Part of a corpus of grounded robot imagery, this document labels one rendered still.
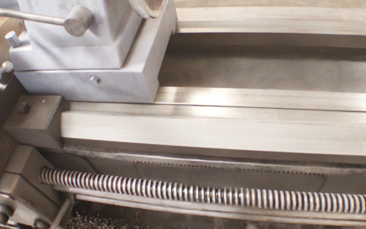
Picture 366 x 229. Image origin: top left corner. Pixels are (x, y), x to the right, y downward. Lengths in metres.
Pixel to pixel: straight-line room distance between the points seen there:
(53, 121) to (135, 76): 0.22
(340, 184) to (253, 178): 0.21
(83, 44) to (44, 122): 0.19
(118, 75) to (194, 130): 0.19
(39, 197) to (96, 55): 0.40
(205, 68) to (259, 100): 0.28
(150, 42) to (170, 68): 0.26
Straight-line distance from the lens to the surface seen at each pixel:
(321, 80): 0.88
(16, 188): 0.77
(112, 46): 0.62
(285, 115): 0.64
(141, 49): 0.66
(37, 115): 0.74
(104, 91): 0.69
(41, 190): 0.84
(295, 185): 0.77
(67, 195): 0.90
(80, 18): 0.59
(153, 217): 1.02
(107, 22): 0.62
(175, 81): 0.88
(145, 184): 0.70
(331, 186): 0.80
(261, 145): 0.60
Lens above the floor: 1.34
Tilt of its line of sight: 51 degrees down
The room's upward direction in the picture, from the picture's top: 14 degrees counter-clockwise
